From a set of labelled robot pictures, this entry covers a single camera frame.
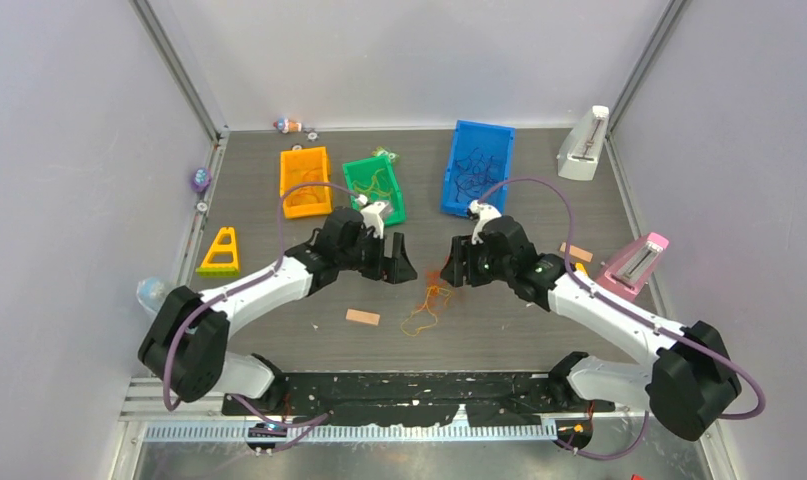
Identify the wooden block right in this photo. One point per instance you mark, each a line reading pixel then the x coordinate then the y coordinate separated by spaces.
pixel 576 253

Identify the orange plastic bin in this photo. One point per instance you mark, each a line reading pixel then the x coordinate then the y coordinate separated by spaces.
pixel 302 173

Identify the yellow triangle block left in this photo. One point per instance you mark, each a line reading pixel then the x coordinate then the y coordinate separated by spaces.
pixel 222 256

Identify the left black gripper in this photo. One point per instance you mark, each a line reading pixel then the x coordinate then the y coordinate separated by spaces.
pixel 395 269

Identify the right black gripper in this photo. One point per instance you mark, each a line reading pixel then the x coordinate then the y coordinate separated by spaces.
pixel 455 271

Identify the small clown figurine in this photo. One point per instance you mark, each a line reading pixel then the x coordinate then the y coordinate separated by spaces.
pixel 287 126

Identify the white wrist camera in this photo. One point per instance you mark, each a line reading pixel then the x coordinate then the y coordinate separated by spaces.
pixel 374 214
pixel 482 213

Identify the blue plastic bin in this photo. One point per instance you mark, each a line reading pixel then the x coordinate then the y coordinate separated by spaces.
pixel 481 156

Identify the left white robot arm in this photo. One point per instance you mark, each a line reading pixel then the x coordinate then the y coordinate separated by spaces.
pixel 186 345

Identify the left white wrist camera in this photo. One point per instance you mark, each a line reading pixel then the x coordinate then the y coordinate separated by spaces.
pixel 374 214

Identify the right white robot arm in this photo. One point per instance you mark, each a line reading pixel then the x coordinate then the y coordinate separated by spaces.
pixel 681 374

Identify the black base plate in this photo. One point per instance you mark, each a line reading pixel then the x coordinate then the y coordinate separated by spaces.
pixel 411 399

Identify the pink metronome box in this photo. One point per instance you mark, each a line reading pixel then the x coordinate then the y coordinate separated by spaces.
pixel 628 270

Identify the green plastic bin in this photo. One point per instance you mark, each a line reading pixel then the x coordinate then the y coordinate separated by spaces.
pixel 375 177

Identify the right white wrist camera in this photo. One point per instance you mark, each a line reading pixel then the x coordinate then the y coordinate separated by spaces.
pixel 482 213

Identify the clear plastic bottle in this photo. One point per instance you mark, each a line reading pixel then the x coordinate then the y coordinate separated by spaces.
pixel 151 293

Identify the purple round toy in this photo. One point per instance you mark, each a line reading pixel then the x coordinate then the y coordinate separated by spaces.
pixel 201 180

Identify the wooden block centre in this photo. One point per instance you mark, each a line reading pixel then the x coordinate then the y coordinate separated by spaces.
pixel 362 317

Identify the wooden block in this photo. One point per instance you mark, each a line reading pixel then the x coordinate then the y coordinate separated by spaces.
pixel 362 317
pixel 576 253

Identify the white metronome box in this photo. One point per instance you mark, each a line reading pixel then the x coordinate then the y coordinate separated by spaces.
pixel 579 155

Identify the green owl puzzle piece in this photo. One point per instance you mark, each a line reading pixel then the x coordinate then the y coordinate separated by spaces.
pixel 383 152

